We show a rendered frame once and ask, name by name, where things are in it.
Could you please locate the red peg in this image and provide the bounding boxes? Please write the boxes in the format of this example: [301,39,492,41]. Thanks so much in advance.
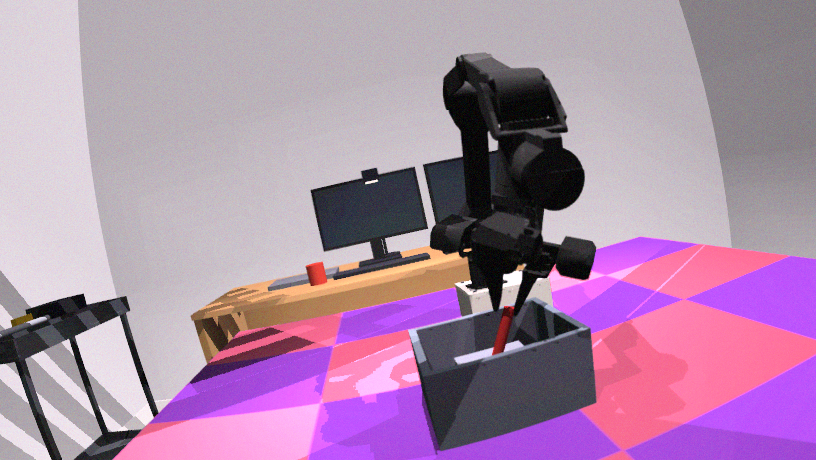
[492,306,514,355]

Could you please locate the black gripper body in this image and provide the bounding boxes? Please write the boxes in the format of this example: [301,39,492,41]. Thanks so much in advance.
[430,181,596,281]

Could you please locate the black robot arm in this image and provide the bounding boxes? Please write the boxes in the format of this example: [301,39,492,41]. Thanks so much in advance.
[443,52,585,290]

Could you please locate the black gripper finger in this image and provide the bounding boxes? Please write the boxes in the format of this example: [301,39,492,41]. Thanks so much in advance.
[514,261,556,317]
[478,266,504,312]

